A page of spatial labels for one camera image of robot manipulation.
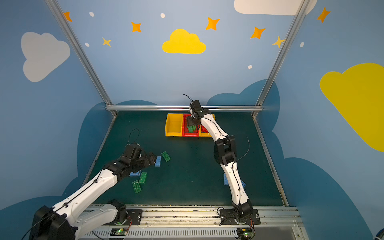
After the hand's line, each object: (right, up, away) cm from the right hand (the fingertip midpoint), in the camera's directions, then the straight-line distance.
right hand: (192, 119), depth 104 cm
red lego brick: (+6, -7, -26) cm, 27 cm away
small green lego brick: (-29, -35, -18) cm, 49 cm away
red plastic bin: (-6, -8, +4) cm, 10 cm away
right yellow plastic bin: (+9, -11, +1) cm, 14 cm away
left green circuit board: (-35, -56, -33) cm, 74 cm away
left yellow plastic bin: (-15, -5, +8) cm, 18 cm away
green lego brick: (-1, -6, +6) cm, 9 cm away
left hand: (-22, -24, -21) cm, 39 cm away
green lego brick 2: (-17, -25, -8) cm, 31 cm away
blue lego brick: (+20, -37, -18) cm, 45 cm away
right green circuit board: (+26, -57, -32) cm, 70 cm away
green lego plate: (-31, -39, -21) cm, 54 cm away
